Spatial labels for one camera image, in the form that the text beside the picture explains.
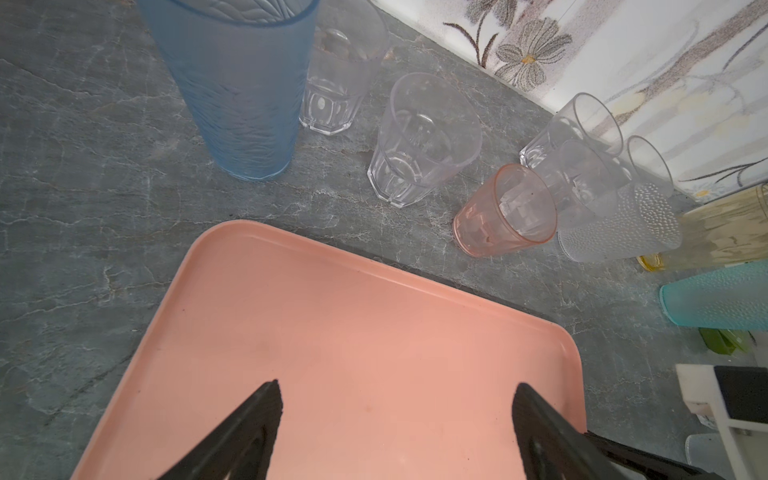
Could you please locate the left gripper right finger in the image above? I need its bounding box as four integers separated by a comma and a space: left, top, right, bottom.
511, 383, 625, 479

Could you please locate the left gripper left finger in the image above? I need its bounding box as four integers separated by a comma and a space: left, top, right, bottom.
161, 380, 283, 480

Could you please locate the pink plastic tray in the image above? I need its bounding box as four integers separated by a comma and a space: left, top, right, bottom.
74, 220, 587, 479

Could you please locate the tall teal plastic cup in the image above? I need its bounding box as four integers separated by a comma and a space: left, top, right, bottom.
659, 260, 767, 331

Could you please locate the clear faceted glass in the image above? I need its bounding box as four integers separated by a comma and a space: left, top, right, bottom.
525, 140, 635, 231
299, 0, 389, 136
367, 72, 482, 208

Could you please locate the tall yellow plastic cup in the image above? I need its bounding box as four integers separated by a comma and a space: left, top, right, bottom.
637, 183, 767, 272

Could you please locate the tall blue plastic cup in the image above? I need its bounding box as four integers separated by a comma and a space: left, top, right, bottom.
138, 0, 319, 181

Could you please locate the small green object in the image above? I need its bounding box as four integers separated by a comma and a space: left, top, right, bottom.
698, 328, 755, 356

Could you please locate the small pink glass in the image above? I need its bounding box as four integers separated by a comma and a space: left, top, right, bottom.
453, 163, 558, 258

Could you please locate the frosted dotted clear cup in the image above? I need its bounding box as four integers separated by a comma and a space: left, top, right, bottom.
558, 183, 683, 262

